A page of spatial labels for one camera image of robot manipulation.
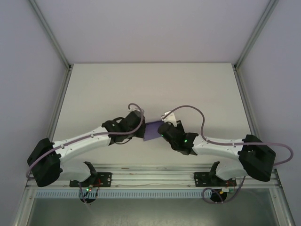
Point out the purple cardboard box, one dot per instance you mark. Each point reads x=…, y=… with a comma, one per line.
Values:
x=151, y=130

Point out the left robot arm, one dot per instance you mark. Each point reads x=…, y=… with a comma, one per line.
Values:
x=77, y=143

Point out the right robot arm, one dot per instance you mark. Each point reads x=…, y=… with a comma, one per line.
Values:
x=218, y=150

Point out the grey metal sheet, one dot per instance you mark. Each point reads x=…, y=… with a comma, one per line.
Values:
x=150, y=212

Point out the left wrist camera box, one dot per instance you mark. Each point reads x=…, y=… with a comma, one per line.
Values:
x=131, y=109

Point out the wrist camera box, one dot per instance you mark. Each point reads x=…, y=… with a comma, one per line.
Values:
x=131, y=109
x=170, y=117

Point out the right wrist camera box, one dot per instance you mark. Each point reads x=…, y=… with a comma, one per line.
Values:
x=170, y=117

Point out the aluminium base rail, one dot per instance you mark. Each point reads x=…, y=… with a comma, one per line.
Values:
x=152, y=175

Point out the aluminium table side rail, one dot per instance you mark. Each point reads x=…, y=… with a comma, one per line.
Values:
x=60, y=103
x=249, y=103

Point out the aluminium frame post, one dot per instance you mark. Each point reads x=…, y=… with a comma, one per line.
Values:
x=50, y=33
x=255, y=30

